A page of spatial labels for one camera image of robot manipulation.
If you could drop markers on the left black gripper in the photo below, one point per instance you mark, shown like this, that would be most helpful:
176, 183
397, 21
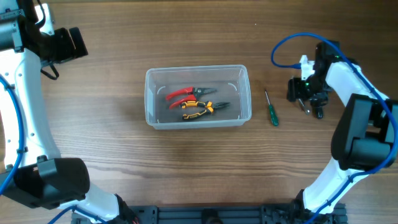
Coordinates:
66, 43

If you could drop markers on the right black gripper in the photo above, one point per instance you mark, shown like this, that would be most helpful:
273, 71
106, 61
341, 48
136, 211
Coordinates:
301, 90

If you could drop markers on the silver L-shaped socket wrench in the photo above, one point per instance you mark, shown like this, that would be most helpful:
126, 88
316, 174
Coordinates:
304, 108

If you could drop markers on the black red screwdriver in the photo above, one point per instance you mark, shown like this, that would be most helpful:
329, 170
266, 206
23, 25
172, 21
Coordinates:
318, 111

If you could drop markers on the green handled screwdriver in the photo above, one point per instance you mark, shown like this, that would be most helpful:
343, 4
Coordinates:
273, 116

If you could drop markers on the orange black long-nose pliers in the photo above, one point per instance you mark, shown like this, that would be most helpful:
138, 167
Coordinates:
206, 108

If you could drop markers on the red handled pruning shears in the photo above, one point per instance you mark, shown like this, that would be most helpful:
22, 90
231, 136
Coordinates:
191, 94

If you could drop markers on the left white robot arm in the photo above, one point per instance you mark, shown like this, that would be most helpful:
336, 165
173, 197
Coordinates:
36, 174

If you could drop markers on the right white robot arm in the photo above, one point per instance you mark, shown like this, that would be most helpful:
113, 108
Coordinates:
363, 139

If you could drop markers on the clear plastic container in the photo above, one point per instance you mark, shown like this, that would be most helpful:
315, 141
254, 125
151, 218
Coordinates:
231, 82

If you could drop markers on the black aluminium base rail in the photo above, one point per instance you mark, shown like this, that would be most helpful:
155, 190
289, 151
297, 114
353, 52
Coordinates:
265, 214

